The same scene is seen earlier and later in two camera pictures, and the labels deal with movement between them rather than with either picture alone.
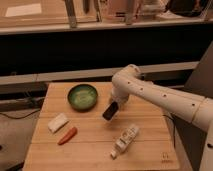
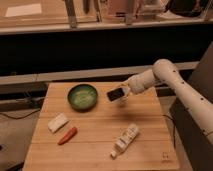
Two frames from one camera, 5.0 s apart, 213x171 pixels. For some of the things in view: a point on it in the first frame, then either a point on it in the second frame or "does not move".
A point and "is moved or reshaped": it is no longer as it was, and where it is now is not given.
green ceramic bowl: x=82 y=98 does not move
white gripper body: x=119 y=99 to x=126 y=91
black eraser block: x=110 y=112 is moved or reshaped
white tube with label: x=125 y=140 does not move
